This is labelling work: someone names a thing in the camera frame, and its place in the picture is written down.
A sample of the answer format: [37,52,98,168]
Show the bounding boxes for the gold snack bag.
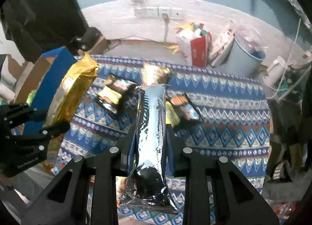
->
[42,52,100,172]

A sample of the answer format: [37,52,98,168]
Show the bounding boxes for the silver foil snack bag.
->
[120,84,178,213]

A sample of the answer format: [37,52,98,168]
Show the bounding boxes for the black yellow snack bag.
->
[94,74,137,119]

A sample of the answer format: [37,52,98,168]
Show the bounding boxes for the orange green rice cracker bag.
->
[115,176,127,208]

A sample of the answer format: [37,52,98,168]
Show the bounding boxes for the striped orange snack bag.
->
[141,62,171,86]

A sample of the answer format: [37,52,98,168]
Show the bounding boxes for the blue-rimmed cardboard box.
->
[14,47,76,135]

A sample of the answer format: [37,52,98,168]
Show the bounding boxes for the blue patterned tablecloth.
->
[12,54,272,225]

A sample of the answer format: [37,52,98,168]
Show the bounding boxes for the black curtain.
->
[1,0,88,62]

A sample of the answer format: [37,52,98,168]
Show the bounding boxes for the white electric kettle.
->
[263,56,287,87]

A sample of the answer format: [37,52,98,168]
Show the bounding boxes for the grey trash bin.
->
[218,34,266,78]

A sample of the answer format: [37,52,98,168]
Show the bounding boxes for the banana peel on floor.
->
[164,44,180,54]

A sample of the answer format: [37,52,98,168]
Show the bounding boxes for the white cardboard packaging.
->
[208,19,235,68]

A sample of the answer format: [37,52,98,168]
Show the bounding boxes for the white red paper bag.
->
[175,23,212,68]

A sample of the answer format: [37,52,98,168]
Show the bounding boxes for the white wall socket strip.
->
[134,6,186,20]

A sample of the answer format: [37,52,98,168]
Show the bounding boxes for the grey plug and cable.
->
[161,13,171,44]

